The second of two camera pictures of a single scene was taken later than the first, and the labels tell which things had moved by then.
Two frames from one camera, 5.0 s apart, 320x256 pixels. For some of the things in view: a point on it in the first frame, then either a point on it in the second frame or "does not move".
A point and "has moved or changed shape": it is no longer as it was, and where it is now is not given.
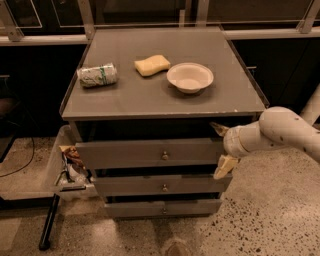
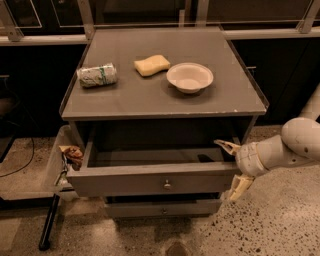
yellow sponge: [152, 65] does not move
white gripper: [231, 142] → [247, 159]
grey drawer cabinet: [147, 108] does not move
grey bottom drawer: [163, 208] does not move
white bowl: [190, 77] does not move
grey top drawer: [199, 153] has moved or changed shape
